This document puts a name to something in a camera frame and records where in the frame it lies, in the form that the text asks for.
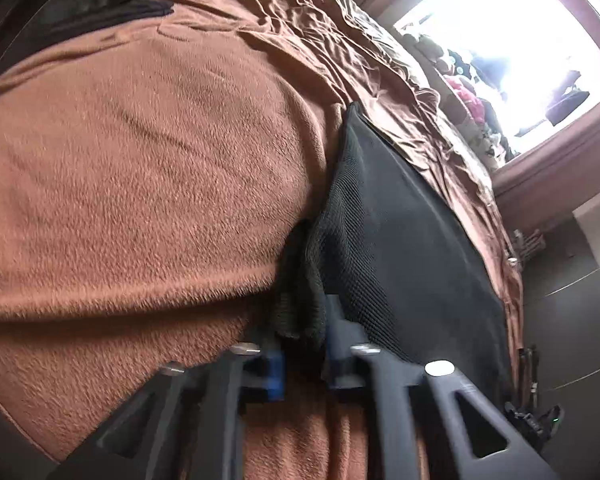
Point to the pile of plush toys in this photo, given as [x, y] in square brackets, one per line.
[460, 95]

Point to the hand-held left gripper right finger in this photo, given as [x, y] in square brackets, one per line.
[336, 355]

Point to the black waffle-knit T-shirt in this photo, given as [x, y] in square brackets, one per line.
[405, 260]

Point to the white and red rack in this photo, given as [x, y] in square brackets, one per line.
[527, 247]

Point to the brown fleece blanket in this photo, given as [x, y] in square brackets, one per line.
[130, 185]

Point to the bright window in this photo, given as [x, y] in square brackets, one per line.
[505, 20]

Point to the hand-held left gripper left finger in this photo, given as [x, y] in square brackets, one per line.
[276, 375]

